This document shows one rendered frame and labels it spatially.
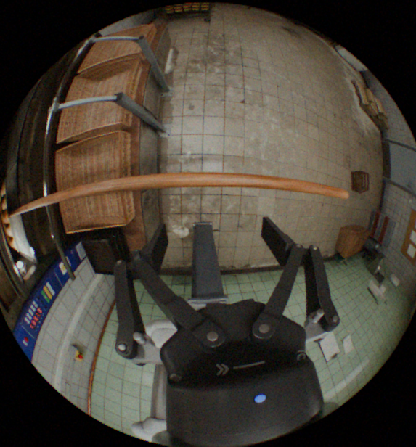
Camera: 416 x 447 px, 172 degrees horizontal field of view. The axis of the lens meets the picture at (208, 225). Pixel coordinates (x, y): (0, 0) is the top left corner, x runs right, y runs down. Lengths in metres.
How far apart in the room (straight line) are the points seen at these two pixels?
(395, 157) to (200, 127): 4.37
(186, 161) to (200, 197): 0.38
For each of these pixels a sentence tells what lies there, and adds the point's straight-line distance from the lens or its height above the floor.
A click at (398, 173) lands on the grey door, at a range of 4.44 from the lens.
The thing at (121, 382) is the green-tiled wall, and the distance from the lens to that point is 1.43.
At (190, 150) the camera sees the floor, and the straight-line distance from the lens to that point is 1.50.
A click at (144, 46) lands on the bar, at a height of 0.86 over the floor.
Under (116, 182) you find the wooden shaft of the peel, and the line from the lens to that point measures 0.34.
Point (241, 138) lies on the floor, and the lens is 1.57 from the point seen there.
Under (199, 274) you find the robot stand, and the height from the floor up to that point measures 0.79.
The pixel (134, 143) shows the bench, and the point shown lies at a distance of 1.01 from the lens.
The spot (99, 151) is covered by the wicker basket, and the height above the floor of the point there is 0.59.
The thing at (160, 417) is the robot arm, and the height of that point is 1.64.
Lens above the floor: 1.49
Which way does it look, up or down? 66 degrees down
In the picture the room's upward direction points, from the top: 171 degrees clockwise
